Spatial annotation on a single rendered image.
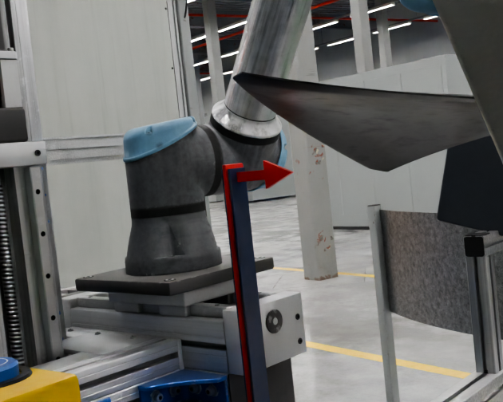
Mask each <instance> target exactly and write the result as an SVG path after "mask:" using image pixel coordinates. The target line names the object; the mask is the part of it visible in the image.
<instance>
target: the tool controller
mask: <svg viewBox="0 0 503 402"><path fill-rule="evenodd" d="M437 219H438V220H439V221H441V222H445V223H451V224H454V225H458V226H461V227H467V228H470V229H474V230H478V231H498V232H499V235H500V236H503V163H502V161H501V158H500V156H499V154H498V152H497V149H496V147H495V144H494V142H493V139H492V137H491V136H486V137H483V138H480V139H477V140H472V141H470V142H467V143H464V144H460V145H457V146H454V147H452V148H447V153H446V162H445V168H444V173H443V179H442V189H441V194H440V199H439V204H438V214H437Z"/></svg>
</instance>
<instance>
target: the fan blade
mask: <svg viewBox="0 0 503 402"><path fill-rule="evenodd" d="M232 79H233V80H234V81H235V82H236V83H237V84H238V85H239V86H240V87H242V88H243V89H244V90H245V91H247V92H248V93H249V94H251V95H252V96H253V97H254V98H255V99H257V100H258V101H259V102H260V103H262V104H263V105H265V106H266V107H268V108H269V109H270V110H271V111H273V112H275V113H276V114H277V115H279V116H281V117H282V118H284V119H285V120H286V121H288V122H289V123H291V124H293V125H294V126H296V127H297V128H299V129H300V130H302V131H304V132H305V133H306V134H308V135H310V136H312V137H314V138H315V139H317V140H318V141H320V142H322V143H323V144H325V145H326V146H328V147H330V148H332V149H334V150H335V151H337V152H339V153H341V154H343V155H344V156H346V157H348V158H350V159H352V160H353V161H355V162H357V163H359V164H361V165H362V166H364V167H367V168H369V169H372V170H377V171H385V172H389V171H391V170H394V169H395V168H399V167H401V166H402V165H405V164H408V163H410V162H413V161H415V160H418V159H421V158H423V157H425V156H429V155H431V154H434V153H436V152H440V151H443V150H445V149H447V148H452V147H454V146H457V145H460V144H464V143H467V142H470V141H472V140H477V139H480V138H483V137H486V136H490V133H489V130H488V128H487V126H486V124H485V121H484V119H483V117H482V114H481V112H480V109H479V108H478V106H477V102H476V101H475V98H474V96H473V95H472V94H446V93H412V92H399V91H387V90H378V89H363V88H355V87H347V86H340V85H327V84H320V83H314V82H307V81H296V80H290V79H284V78H279V77H269V76H264V75H259V74H254V73H245V72H241V73H238V74H237V75H235V76H234V77H233V78H232Z"/></svg>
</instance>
